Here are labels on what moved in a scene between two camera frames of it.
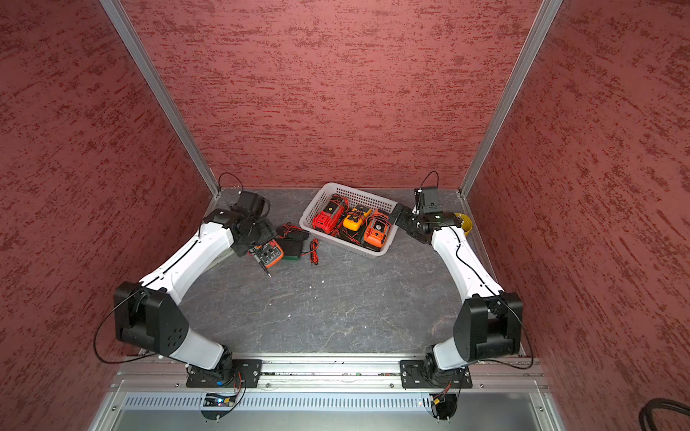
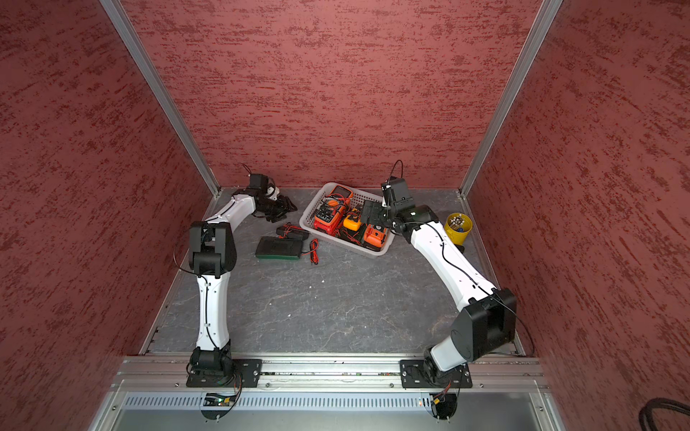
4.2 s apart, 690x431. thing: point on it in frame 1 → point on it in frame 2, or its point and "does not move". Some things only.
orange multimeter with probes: [376, 231] does not move
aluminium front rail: [515, 373] does not move
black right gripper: [406, 212] → [376, 207]
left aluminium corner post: [137, 49] does not move
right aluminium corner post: [520, 72] does not move
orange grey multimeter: [268, 253] → [341, 192]
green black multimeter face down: [292, 249] does not move
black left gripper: [269, 233] → [285, 207]
